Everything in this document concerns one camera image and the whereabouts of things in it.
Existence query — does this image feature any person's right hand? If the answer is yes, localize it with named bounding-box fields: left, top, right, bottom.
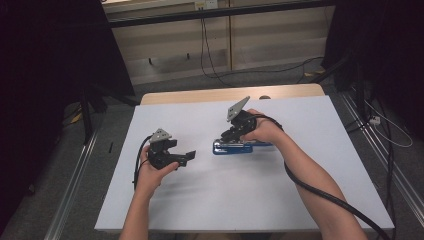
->
left=240, top=108, right=284, bottom=145

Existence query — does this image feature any black horizontal bar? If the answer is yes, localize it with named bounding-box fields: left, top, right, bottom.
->
left=107, top=0, right=335, bottom=29

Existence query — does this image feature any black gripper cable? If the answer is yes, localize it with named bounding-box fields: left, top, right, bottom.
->
left=133, top=134, right=154, bottom=192
left=254, top=113, right=392, bottom=240

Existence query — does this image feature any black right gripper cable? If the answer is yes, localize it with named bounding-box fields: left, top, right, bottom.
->
left=254, top=113, right=392, bottom=240

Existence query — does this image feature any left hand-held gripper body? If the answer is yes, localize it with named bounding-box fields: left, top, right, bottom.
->
left=148, top=128, right=188, bottom=170

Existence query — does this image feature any aluminium floor rail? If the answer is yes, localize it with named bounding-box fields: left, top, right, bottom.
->
left=339, top=91, right=424, bottom=219
left=43, top=130, right=100, bottom=240

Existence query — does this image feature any wooden table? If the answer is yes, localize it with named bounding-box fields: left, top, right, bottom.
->
left=139, top=83, right=326, bottom=106

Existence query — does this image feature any white table cover sheet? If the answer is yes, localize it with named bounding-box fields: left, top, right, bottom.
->
left=94, top=95, right=395, bottom=233

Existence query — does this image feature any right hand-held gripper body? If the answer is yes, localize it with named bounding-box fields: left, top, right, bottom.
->
left=227, top=96, right=258, bottom=134

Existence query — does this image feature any black hanging cable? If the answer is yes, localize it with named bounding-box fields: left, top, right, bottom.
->
left=199, top=8, right=236, bottom=89

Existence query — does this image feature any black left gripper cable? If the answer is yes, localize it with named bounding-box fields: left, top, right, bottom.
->
left=133, top=134, right=154, bottom=192

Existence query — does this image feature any beige wooden cabinet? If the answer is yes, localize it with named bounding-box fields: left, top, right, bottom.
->
left=101, top=0, right=336, bottom=86

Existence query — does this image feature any black stand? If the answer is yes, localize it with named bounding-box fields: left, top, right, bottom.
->
left=79, top=82, right=141, bottom=145
left=312, top=52, right=368, bottom=118

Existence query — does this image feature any white floor cable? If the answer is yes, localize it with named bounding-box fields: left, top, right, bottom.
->
left=364, top=99, right=414, bottom=149

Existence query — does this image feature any white wall socket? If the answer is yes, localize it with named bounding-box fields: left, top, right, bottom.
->
left=194, top=0, right=219, bottom=11

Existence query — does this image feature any black curtain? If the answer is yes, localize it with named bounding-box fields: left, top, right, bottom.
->
left=0, top=0, right=135, bottom=221
left=323, top=0, right=424, bottom=141

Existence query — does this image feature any blue stapler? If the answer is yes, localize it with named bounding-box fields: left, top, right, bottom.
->
left=212, top=139, right=274, bottom=156

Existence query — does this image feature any person's left hand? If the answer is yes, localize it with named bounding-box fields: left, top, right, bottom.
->
left=135, top=145, right=180, bottom=196

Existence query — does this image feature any thick black floor cable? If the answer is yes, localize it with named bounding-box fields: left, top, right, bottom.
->
left=344, top=96, right=398, bottom=240

